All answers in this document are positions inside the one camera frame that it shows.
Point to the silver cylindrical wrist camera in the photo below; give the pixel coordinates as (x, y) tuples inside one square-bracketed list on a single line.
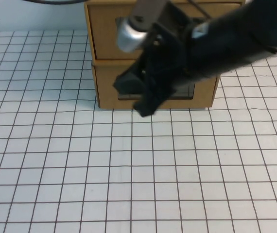
[(130, 36)]

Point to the cardboard shoe box shell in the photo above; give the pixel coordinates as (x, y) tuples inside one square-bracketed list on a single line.
[(90, 36)]

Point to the white grid-patterned tablecloth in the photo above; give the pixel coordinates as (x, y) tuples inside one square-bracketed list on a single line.
[(80, 170)]

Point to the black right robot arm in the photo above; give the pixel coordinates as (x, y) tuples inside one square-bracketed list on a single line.
[(238, 43)]

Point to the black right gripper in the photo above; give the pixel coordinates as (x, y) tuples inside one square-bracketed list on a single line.
[(165, 60)]

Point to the grey camera mounting bracket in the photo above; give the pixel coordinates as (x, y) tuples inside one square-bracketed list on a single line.
[(148, 11)]

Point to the cardboard shoe box with window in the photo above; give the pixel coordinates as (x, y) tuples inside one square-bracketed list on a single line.
[(104, 85)]

